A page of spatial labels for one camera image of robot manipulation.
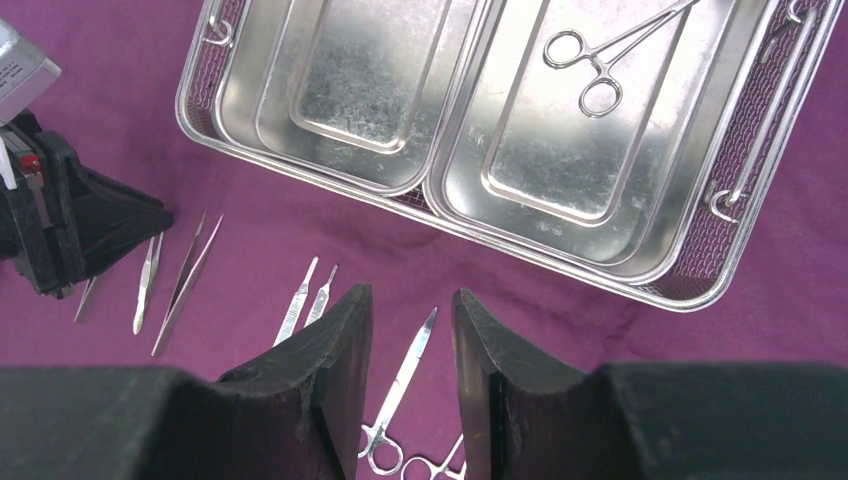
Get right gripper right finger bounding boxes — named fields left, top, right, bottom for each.
left=452, top=289, right=847, bottom=479

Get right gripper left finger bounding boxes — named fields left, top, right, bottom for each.
left=1, top=283, right=373, bottom=479

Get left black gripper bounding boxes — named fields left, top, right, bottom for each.
left=1, top=109, right=174, bottom=299

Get steel tissue forceps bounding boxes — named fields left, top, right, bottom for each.
left=132, top=232, right=165, bottom=335

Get steel tweezers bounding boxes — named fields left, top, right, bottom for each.
left=73, top=276, right=98, bottom=323
left=150, top=210, right=224, bottom=357

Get steel surgical scissors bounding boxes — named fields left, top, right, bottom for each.
left=357, top=307, right=438, bottom=477
left=400, top=434, right=467, bottom=480

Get purple cloth wrap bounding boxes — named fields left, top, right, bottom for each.
left=1, top=1, right=847, bottom=460

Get steel instrument tray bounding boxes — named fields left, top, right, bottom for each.
left=175, top=0, right=844, bottom=312

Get steel surgical forceps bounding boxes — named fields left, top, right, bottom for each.
left=542, top=0, right=698, bottom=118

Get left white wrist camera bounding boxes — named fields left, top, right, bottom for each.
left=1, top=20, right=62, bottom=126

